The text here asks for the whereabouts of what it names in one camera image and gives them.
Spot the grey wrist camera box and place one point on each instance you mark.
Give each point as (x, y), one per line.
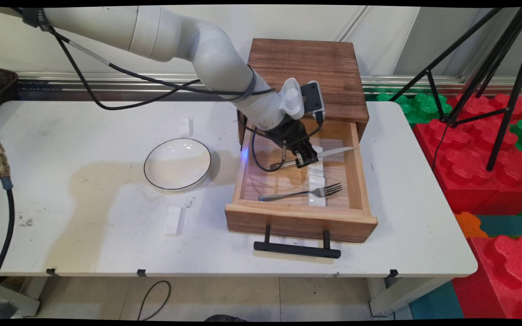
(313, 99)

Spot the dark wooden drawer cabinet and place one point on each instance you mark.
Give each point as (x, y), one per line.
(333, 77)

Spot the light wooden drawer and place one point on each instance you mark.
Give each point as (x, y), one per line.
(283, 181)

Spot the silver table knife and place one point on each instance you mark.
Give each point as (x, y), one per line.
(333, 152)

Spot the white bowl with black rim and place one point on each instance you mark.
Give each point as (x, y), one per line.
(177, 164)

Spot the orange foam piece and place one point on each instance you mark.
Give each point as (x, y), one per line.
(468, 225)

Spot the large red foam block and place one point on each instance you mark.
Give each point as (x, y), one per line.
(469, 167)

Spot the black table edge clip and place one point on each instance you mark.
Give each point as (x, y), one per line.
(51, 272)
(393, 272)
(141, 272)

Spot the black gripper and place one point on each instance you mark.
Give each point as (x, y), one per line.
(288, 133)

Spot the aluminium wall rail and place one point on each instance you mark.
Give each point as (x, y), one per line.
(107, 78)

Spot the grey table leg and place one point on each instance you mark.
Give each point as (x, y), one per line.
(16, 301)

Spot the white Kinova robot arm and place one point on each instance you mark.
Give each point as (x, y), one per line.
(215, 54)

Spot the black tripod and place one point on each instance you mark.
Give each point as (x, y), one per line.
(509, 102)

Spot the silver fork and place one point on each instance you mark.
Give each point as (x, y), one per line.
(288, 195)

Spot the white table leg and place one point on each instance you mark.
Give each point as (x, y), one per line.
(392, 296)

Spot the white ceramic cutlery rest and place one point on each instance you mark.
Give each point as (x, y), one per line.
(317, 201)
(172, 220)
(184, 127)
(318, 170)

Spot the teal foam mat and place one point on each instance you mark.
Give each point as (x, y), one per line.
(435, 303)

